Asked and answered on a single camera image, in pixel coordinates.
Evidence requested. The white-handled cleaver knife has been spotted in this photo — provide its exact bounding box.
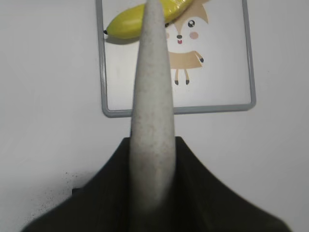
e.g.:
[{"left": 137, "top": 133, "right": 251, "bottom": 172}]
[{"left": 129, "top": 0, "right": 176, "bottom": 211}]

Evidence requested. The yellow plastic banana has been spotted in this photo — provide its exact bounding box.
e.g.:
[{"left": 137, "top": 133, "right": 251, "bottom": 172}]
[{"left": 103, "top": 0, "right": 193, "bottom": 40}]

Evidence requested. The white grey-rimmed cutting board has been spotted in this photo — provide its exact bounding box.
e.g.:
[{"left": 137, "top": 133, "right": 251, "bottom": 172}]
[{"left": 96, "top": 0, "right": 256, "bottom": 117}]

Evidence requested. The black knife stand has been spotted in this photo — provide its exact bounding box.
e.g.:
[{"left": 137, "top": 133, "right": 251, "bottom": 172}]
[{"left": 24, "top": 137, "right": 289, "bottom": 232}]

